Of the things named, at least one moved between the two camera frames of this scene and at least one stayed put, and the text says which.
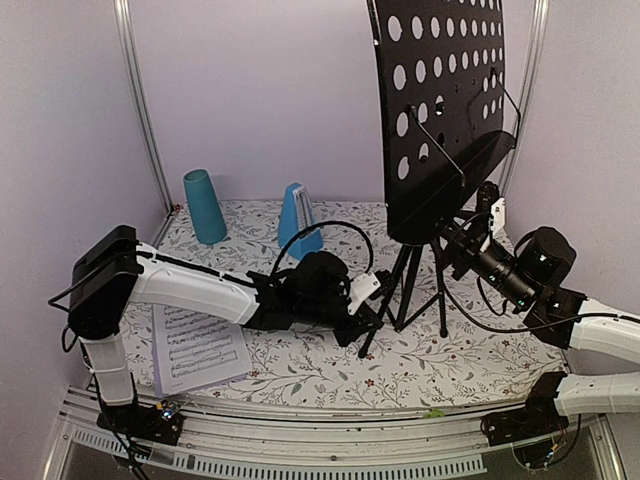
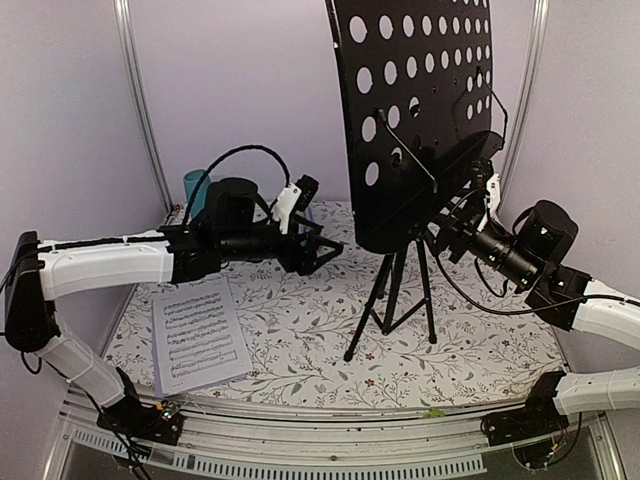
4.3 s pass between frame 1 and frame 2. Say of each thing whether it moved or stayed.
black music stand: moved
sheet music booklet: stayed
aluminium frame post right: stayed
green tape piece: stayed
